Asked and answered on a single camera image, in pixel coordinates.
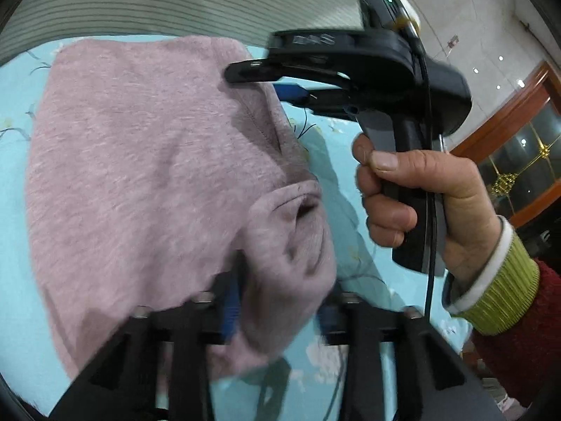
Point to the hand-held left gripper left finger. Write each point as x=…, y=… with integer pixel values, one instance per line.
x=232, y=307

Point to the person's right hand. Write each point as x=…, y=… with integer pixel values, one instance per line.
x=460, y=193

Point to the wooden glass-door cabinet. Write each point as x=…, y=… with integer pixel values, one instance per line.
x=517, y=105

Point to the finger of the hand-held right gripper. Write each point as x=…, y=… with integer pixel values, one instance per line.
x=291, y=92
x=263, y=70

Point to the turquoise floral bed sheet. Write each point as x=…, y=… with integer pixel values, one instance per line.
x=17, y=250

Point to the person's right forearm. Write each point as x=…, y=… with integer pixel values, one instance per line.
x=526, y=315

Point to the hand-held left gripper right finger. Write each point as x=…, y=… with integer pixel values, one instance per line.
x=326, y=320

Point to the pink knit top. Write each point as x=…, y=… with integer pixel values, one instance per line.
x=131, y=162

